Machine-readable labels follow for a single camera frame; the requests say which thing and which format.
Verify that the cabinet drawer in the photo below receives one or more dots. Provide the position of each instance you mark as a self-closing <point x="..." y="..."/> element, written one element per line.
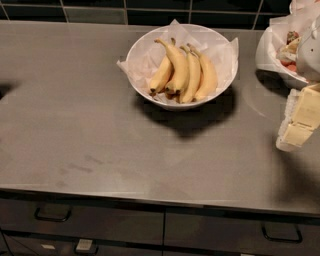
<point x="85" y="221"/>
<point x="234" y="235"/>

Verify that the white bowl with strawberries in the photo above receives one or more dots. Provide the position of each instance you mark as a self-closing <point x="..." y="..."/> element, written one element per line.
<point x="266" y="60"/>

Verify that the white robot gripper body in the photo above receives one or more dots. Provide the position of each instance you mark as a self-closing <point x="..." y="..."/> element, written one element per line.
<point x="310" y="55"/>

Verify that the rightmost yellow banana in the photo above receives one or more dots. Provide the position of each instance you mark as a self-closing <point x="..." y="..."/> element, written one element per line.
<point x="209" y="75"/>

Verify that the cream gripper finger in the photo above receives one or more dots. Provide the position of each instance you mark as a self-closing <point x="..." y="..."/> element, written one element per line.
<point x="301" y="118"/>

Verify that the white bowl with bananas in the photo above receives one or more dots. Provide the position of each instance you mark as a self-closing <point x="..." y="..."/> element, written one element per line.
<point x="173" y="103"/>

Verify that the long curved yellow banana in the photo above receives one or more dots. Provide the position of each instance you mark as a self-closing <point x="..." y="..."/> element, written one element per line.
<point x="179" y="80"/>

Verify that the left drawer handle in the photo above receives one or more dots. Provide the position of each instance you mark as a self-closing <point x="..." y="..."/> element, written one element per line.
<point x="42" y="214"/>

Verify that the lower drawer handle with label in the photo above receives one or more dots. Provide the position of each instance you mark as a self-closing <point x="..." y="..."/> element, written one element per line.
<point x="86" y="247"/>

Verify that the white paper liner in bowl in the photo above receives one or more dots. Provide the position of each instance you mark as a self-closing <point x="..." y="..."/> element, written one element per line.
<point x="143" y="60"/>

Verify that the leftmost yellow banana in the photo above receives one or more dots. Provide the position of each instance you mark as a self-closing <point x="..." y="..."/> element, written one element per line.
<point x="161" y="76"/>

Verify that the white paper liner right bowl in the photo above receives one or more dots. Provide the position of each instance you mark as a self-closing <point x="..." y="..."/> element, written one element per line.
<point x="302" y="14"/>

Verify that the pile of red strawberries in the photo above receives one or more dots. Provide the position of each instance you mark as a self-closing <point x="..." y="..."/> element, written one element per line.
<point x="287" y="53"/>

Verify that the right drawer handle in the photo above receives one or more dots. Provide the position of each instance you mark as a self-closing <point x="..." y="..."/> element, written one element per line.
<point x="282" y="233"/>

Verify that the right cabinet drawer front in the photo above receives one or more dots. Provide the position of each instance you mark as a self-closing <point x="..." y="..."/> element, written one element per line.
<point x="234" y="235"/>

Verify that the left cabinet drawer front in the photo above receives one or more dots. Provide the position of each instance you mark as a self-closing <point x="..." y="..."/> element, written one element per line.
<point x="85" y="221"/>

